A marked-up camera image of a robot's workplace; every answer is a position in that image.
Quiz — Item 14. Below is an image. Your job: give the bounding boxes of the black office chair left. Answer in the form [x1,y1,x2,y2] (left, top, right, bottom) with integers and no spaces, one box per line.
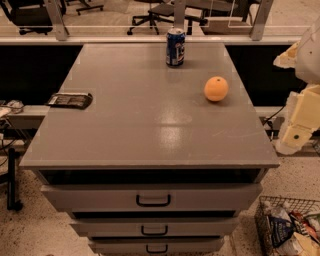
[0,0,53,35]

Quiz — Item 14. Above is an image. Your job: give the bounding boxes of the blue soda can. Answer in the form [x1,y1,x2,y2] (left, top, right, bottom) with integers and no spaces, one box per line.
[166,28,185,67]

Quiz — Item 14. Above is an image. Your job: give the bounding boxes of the wire basket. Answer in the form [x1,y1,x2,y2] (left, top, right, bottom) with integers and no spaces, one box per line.
[255,196,320,256]

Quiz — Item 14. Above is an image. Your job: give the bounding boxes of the middle drawer black handle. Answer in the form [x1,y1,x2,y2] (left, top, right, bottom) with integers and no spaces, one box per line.
[140,225,168,236]

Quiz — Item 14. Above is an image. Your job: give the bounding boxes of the snack bags in basket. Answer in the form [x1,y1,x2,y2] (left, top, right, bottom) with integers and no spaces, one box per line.
[266,206,320,256]

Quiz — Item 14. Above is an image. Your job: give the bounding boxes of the black office chair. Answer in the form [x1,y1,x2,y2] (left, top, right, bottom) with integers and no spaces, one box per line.
[0,0,53,35]
[127,0,208,36]

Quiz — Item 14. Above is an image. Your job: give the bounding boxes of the grey drawer cabinet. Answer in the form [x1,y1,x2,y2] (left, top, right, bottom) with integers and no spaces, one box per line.
[21,43,278,256]

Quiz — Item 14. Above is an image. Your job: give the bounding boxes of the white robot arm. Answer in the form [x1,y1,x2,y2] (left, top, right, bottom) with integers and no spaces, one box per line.
[273,18,320,155]

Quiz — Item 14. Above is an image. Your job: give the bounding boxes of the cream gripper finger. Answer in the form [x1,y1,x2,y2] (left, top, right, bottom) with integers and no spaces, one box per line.
[275,125,313,155]

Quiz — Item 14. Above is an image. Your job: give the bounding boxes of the grey railing frame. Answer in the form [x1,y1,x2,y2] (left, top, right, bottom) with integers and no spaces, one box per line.
[0,0,320,46]

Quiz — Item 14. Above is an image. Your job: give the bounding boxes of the black office chair centre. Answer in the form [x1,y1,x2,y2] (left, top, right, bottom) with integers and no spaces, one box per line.
[127,0,208,36]

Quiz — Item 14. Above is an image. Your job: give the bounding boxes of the black stand leg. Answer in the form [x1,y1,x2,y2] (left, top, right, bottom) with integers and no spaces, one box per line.
[7,148,23,211]

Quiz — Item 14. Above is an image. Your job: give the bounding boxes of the bottom drawer black handle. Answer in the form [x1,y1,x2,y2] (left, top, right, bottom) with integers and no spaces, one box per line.
[145,245,168,254]

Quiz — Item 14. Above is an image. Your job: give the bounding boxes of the top drawer black handle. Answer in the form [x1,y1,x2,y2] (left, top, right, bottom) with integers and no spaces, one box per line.
[136,195,171,207]

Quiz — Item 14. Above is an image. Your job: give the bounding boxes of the orange fruit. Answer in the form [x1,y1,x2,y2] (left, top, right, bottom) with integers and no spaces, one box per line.
[204,76,229,102]

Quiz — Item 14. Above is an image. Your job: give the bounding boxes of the black rxbar chocolate wrapper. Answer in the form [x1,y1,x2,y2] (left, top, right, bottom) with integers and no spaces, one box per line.
[46,93,93,110]

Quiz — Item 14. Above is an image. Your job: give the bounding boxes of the drawer black handle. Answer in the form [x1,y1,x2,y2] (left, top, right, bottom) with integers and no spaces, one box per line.
[136,195,171,207]
[145,245,168,254]
[140,225,168,236]

